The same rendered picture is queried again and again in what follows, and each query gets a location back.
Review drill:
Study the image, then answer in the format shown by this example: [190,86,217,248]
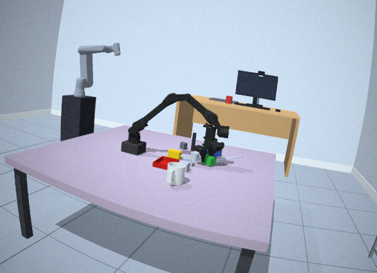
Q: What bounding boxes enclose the red tray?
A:
[152,156,179,170]

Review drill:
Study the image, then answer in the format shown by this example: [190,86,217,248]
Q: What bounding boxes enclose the white mug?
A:
[166,162,185,185]

